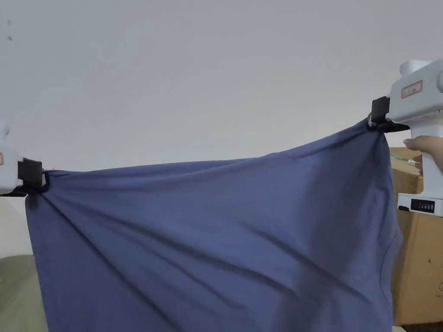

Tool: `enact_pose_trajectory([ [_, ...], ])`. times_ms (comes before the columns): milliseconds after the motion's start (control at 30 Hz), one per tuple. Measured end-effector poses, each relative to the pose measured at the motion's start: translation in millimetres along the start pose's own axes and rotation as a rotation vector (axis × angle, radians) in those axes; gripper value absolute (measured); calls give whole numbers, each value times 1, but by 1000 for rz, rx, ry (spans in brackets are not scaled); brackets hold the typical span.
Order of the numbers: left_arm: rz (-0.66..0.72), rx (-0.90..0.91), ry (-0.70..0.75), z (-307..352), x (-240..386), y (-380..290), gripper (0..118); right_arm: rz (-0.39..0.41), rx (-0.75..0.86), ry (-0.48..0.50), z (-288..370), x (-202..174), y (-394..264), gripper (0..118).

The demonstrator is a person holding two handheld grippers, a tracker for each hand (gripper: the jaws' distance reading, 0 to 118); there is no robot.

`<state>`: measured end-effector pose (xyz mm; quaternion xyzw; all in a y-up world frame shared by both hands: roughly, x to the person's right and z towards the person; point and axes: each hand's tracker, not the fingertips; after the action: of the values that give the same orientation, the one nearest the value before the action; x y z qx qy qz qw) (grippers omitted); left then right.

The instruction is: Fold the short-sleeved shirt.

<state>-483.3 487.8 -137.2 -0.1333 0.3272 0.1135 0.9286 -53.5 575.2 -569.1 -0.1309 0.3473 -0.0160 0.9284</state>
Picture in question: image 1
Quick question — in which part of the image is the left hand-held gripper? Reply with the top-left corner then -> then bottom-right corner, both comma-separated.
0,121 -> 51,198

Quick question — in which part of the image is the person's right hand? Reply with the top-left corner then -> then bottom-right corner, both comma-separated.
403,135 -> 443,178

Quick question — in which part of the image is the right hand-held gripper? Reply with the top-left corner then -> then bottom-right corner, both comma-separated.
366,58 -> 443,217

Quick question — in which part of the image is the bed with pale green sheet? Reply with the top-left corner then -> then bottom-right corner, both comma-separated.
0,254 -> 50,332

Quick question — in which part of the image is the dark blue shirt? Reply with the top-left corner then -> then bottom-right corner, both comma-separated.
25,130 -> 404,332

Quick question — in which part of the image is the brown cardboard carton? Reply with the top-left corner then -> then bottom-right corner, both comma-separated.
388,147 -> 443,327

